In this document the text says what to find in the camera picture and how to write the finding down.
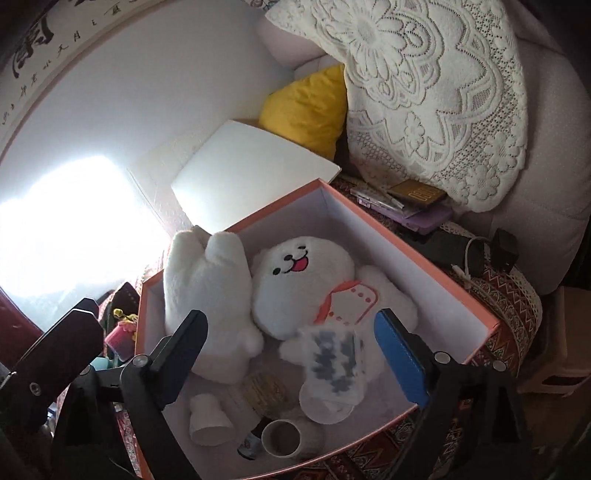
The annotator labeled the brown gold box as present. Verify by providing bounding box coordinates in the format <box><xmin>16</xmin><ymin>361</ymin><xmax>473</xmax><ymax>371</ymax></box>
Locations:
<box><xmin>388</xmin><ymin>181</ymin><xmax>447</xmax><ymax>209</ymax></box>

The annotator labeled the black glove with green trim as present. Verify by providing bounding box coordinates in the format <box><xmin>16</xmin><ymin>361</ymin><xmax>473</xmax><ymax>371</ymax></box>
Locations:
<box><xmin>99</xmin><ymin>281</ymin><xmax>141</xmax><ymax>324</ymax></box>

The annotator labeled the pink sofa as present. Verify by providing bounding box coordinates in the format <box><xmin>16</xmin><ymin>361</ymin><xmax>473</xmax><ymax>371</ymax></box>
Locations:
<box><xmin>256</xmin><ymin>0</ymin><xmax>591</xmax><ymax>296</ymax></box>

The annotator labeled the small dark bottle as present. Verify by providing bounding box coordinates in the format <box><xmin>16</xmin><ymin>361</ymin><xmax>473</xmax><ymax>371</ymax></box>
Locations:
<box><xmin>238</xmin><ymin>431</ymin><xmax>264</xmax><ymax>459</ymax></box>

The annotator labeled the pink plastic stool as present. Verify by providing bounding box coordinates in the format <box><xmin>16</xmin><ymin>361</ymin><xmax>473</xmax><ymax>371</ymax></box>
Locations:
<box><xmin>522</xmin><ymin>286</ymin><xmax>591</xmax><ymax>398</ymax></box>

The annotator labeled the white cable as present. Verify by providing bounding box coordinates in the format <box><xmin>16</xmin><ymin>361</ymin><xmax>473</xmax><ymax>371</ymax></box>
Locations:
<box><xmin>452</xmin><ymin>236</ymin><xmax>491</xmax><ymax>291</ymax></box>

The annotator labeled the white plush toy with bib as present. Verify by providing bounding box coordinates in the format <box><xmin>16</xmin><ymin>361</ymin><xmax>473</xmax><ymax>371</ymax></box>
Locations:
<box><xmin>250</xmin><ymin>235</ymin><xmax>419</xmax><ymax>370</ymax></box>

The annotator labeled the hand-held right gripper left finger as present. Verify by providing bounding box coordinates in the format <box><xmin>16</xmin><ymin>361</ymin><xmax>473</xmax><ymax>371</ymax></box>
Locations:
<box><xmin>53</xmin><ymin>310</ymin><xmax>208</xmax><ymax>480</ymax></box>

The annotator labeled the yellow cushion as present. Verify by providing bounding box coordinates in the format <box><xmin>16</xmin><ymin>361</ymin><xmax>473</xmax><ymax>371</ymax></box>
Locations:
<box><xmin>259</xmin><ymin>64</ymin><xmax>347</xmax><ymax>160</ymax></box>

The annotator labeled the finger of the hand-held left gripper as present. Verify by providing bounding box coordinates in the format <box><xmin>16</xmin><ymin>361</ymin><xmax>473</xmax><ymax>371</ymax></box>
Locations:
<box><xmin>9</xmin><ymin>298</ymin><xmax>105</xmax><ymax>416</ymax></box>

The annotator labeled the brown lined paper cup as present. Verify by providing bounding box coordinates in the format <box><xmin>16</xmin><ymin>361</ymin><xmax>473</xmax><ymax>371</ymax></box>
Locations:
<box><xmin>261</xmin><ymin>419</ymin><xmax>324</xmax><ymax>460</ymax></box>

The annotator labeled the white box lid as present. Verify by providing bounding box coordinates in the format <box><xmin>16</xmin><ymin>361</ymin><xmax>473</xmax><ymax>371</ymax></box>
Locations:
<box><xmin>171</xmin><ymin>119</ymin><xmax>342</xmax><ymax>232</ymax></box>

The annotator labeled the white lace pillow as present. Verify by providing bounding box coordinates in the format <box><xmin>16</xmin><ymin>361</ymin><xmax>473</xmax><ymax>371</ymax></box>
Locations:
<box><xmin>265</xmin><ymin>0</ymin><xmax>529</xmax><ymax>213</ymax></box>

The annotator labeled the white paper cup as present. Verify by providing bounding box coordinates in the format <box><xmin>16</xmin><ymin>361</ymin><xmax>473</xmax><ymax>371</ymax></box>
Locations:
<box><xmin>189</xmin><ymin>393</ymin><xmax>234</xmax><ymax>446</ymax></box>

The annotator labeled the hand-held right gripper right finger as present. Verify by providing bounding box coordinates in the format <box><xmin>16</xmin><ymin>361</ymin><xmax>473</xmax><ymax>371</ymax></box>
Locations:
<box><xmin>375</xmin><ymin>308</ymin><xmax>532</xmax><ymax>480</ymax></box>

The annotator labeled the plain white plush toy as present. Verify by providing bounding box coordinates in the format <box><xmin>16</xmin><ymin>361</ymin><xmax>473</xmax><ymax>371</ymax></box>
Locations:
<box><xmin>163</xmin><ymin>226</ymin><xmax>264</xmax><ymax>384</ymax></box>

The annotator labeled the round clear yellowish container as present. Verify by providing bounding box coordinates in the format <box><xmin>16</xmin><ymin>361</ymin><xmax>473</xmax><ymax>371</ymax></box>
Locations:
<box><xmin>240</xmin><ymin>371</ymin><xmax>298</xmax><ymax>416</ymax></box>

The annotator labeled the black charger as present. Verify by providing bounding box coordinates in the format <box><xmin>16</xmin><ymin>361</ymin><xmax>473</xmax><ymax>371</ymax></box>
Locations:
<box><xmin>489</xmin><ymin>229</ymin><xmax>520</xmax><ymax>273</ymax></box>

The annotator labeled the white patterned cup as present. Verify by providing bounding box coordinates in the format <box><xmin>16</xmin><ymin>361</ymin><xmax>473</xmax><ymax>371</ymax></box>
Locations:
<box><xmin>298</xmin><ymin>325</ymin><xmax>368</xmax><ymax>423</ymax></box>

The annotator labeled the orange shoe box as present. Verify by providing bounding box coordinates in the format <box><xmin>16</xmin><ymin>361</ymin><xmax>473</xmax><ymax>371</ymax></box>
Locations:
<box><xmin>134</xmin><ymin>179</ymin><xmax>502</xmax><ymax>480</ymax></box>

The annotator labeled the pink knitted flower pot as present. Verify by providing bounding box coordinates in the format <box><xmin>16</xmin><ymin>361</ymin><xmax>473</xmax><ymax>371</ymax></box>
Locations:
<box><xmin>105</xmin><ymin>318</ymin><xmax>139</xmax><ymax>358</ymax></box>

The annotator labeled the calligraphy wall scroll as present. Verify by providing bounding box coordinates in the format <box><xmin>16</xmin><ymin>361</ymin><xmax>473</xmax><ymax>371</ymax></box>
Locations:
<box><xmin>0</xmin><ymin>0</ymin><xmax>121</xmax><ymax>153</ymax></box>

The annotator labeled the black pouch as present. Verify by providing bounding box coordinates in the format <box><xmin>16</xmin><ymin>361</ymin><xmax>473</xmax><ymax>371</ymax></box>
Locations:
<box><xmin>416</xmin><ymin>231</ymin><xmax>485</xmax><ymax>278</ymax></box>

